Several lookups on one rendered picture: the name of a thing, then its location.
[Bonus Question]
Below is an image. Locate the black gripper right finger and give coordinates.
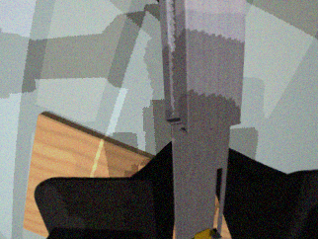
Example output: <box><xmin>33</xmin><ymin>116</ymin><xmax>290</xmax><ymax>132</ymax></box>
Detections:
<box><xmin>223</xmin><ymin>147</ymin><xmax>318</xmax><ymax>239</ymax></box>

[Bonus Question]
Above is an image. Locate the wooden board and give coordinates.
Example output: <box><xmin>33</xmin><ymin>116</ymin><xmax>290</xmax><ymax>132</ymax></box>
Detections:
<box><xmin>23</xmin><ymin>111</ymin><xmax>155</xmax><ymax>237</ymax></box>

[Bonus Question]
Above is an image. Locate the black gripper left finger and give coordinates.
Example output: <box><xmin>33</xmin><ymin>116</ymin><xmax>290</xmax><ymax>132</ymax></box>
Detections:
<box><xmin>34</xmin><ymin>141</ymin><xmax>175</xmax><ymax>239</ymax></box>

